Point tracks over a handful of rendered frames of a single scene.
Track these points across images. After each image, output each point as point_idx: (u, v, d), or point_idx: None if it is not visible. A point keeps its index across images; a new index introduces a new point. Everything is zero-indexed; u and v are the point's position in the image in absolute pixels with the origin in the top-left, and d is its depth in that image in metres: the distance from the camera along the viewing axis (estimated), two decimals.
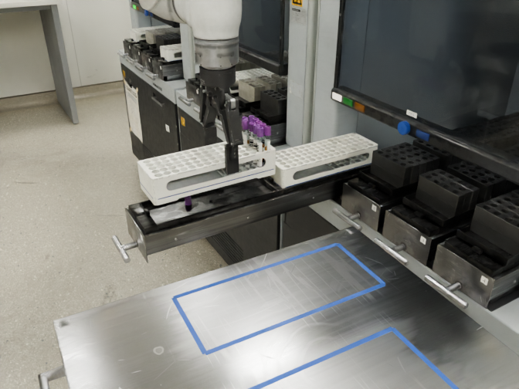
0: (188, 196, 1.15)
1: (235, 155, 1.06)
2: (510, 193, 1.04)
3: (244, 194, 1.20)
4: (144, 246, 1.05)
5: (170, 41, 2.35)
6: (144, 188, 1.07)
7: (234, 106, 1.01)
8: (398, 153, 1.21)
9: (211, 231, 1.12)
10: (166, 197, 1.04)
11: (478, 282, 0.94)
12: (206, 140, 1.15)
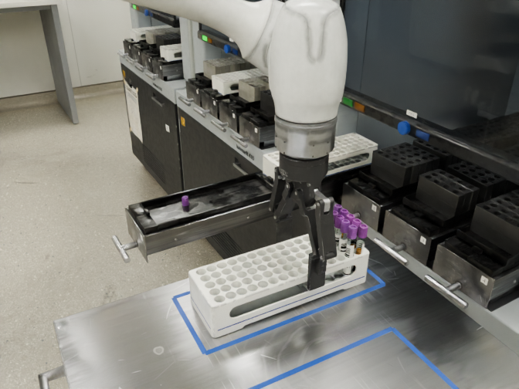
0: (186, 197, 1.15)
1: (323, 268, 0.78)
2: (510, 193, 1.04)
3: (244, 194, 1.20)
4: (144, 246, 1.05)
5: (170, 41, 2.35)
6: (198, 309, 0.80)
7: (327, 208, 0.73)
8: (398, 153, 1.21)
9: (211, 231, 1.12)
10: (228, 326, 0.77)
11: (478, 282, 0.94)
12: (278, 237, 0.87)
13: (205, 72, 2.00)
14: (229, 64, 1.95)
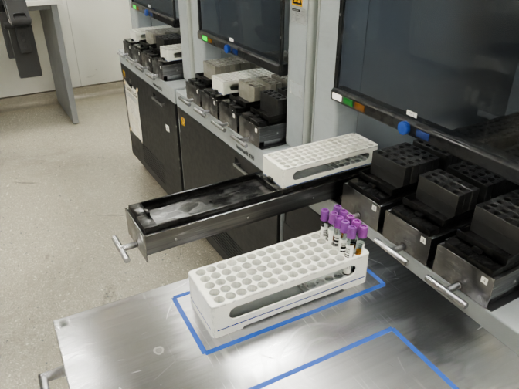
0: None
1: (25, 44, 0.67)
2: (510, 193, 1.04)
3: (244, 194, 1.20)
4: (144, 246, 1.05)
5: (170, 41, 2.35)
6: (198, 309, 0.80)
7: None
8: (398, 153, 1.21)
9: (211, 231, 1.12)
10: (228, 327, 0.77)
11: (478, 282, 0.94)
12: (5, 32, 0.78)
13: (205, 72, 2.00)
14: (229, 64, 1.95)
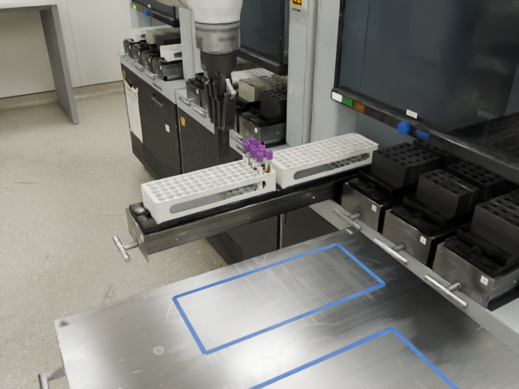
0: None
1: (225, 139, 1.09)
2: (510, 193, 1.04)
3: None
4: (145, 246, 1.05)
5: (170, 41, 2.35)
6: None
7: (233, 97, 1.01)
8: (398, 153, 1.21)
9: (212, 231, 1.12)
10: (169, 220, 1.07)
11: (478, 282, 0.94)
12: (217, 140, 1.10)
13: (205, 72, 2.00)
14: None
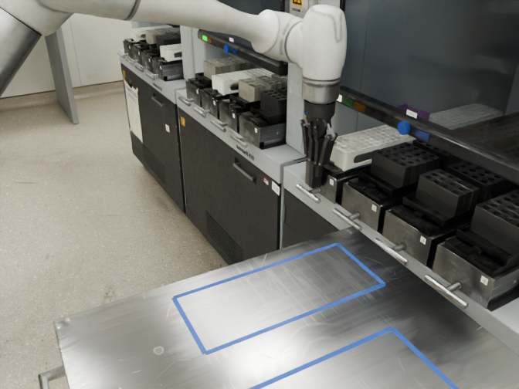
0: None
1: None
2: (510, 193, 1.04)
3: None
4: (335, 189, 1.27)
5: (170, 41, 2.35)
6: None
7: (303, 125, 1.28)
8: (398, 153, 1.21)
9: None
10: (352, 168, 1.29)
11: (478, 282, 0.94)
12: None
13: (205, 72, 2.00)
14: (229, 64, 1.95)
